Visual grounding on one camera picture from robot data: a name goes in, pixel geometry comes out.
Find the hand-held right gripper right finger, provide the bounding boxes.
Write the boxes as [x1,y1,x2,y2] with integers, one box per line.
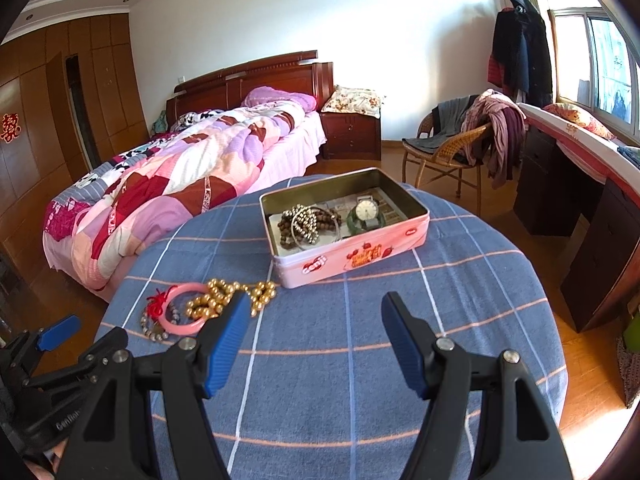
[381,291,573,480]

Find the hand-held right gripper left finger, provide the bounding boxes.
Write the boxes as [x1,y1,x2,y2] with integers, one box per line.
[56,291,251,480]

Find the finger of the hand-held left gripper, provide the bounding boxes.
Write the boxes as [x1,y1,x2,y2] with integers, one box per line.
[22,327,132,401]
[0,316,82,376]

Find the gold bead necklace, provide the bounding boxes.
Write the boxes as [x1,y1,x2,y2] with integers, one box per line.
[185,278,278,322]

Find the pink tin box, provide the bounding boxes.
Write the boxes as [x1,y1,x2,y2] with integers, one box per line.
[259,167,431,290]

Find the brown wooden bead necklace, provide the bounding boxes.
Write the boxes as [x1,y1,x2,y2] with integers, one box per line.
[276,205,346,243]

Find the thin silver bangle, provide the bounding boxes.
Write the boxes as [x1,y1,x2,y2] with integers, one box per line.
[289,207,348,250]

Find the green jade bangle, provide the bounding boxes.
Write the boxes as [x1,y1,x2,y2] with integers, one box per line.
[346,207,388,236]

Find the silver bead necklace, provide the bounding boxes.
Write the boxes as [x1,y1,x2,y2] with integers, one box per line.
[282,204,321,246]

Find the silver wristwatch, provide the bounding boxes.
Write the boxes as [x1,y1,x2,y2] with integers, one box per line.
[352,195,386,231]

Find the pink bangle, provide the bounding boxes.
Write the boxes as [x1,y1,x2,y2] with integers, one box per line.
[160,283,221,333]

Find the round table with blue cloth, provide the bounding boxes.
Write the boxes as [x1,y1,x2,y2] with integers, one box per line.
[95,174,571,480]

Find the printed paper sheet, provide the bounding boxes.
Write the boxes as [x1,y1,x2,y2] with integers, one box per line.
[267,191,403,241]

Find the wooden wardrobe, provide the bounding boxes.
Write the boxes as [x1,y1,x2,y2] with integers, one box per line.
[0,12,151,261]

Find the patchwork quilt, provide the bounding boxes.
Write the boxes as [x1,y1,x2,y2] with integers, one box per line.
[45,101,313,291]

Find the wicker chair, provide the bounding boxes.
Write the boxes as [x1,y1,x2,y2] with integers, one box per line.
[401,112,493,198]

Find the dark wooden desk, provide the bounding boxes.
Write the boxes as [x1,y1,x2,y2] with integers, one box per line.
[514,105,640,333]

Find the red paper decoration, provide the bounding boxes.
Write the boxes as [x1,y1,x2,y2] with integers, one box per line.
[0,112,20,143]

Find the wooden nightstand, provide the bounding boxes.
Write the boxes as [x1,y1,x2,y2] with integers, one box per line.
[320,110,382,162]

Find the speckled bag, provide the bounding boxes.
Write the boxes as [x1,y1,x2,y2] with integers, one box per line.
[615,337,640,408]

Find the green box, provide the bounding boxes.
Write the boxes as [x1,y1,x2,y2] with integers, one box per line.
[622,310,640,353]

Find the grey garment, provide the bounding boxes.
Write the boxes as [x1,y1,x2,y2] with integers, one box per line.
[402,97,481,153]

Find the pink and maroon clothes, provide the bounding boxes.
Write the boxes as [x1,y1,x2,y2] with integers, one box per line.
[460,89,527,190]

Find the pink pillow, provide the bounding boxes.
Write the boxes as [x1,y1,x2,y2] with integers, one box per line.
[242,86,318,111]

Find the floral pillow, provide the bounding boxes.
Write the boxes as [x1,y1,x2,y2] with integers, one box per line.
[320,85,383,118]

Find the white and red mat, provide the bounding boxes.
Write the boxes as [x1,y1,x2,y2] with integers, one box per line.
[517,102,640,186]

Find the wooden bed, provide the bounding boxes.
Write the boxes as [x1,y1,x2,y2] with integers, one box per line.
[42,50,335,303]

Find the red floral cushion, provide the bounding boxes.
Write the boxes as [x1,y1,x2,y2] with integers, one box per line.
[542,102,617,141]

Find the hanging dark coats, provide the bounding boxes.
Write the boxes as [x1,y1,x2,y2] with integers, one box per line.
[487,0,553,106]

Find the window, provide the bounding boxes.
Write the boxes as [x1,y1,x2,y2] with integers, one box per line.
[542,0,640,141]

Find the red tassel bead bracelet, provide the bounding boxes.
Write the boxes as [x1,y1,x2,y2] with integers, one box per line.
[139,287,181,342]

